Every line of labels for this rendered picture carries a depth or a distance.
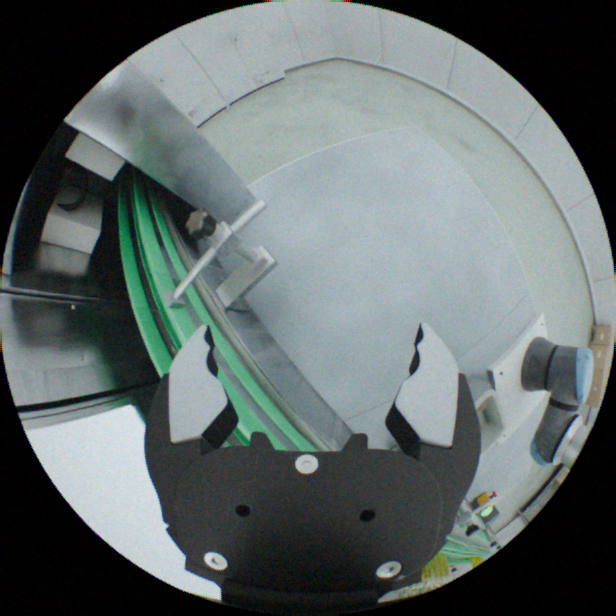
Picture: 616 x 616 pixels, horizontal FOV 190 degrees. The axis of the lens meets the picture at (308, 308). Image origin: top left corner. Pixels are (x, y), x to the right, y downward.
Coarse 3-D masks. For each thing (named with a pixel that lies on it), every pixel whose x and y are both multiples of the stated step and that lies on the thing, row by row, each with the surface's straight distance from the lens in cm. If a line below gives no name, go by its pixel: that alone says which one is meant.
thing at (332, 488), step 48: (192, 480) 7; (240, 480) 6; (288, 480) 6; (336, 480) 6; (384, 480) 6; (432, 480) 6; (192, 528) 6; (240, 528) 6; (288, 528) 6; (336, 528) 6; (384, 528) 6; (432, 528) 6; (240, 576) 6; (288, 576) 6; (336, 576) 6; (384, 576) 6
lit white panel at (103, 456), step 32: (96, 416) 33; (128, 416) 34; (64, 448) 32; (96, 448) 32; (128, 448) 33; (64, 480) 32; (96, 480) 31; (128, 480) 32; (96, 512) 32; (128, 512) 32; (160, 512) 33; (128, 544) 32; (160, 544) 33; (160, 576) 34; (192, 576) 35
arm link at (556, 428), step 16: (544, 416) 59; (560, 416) 56; (576, 416) 57; (544, 432) 57; (560, 432) 55; (576, 432) 55; (544, 448) 58; (560, 448) 55; (576, 448) 54; (544, 464) 60
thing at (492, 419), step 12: (480, 396) 43; (492, 396) 45; (492, 408) 50; (480, 420) 56; (492, 420) 56; (504, 420) 52; (492, 432) 56; (504, 432) 55; (492, 444) 54; (480, 456) 54
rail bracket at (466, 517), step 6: (462, 504) 53; (486, 504) 51; (462, 510) 52; (468, 510) 51; (474, 510) 52; (462, 516) 51; (468, 516) 51; (456, 522) 52; (462, 522) 51; (468, 522) 51; (468, 528) 50; (474, 528) 50; (468, 534) 50
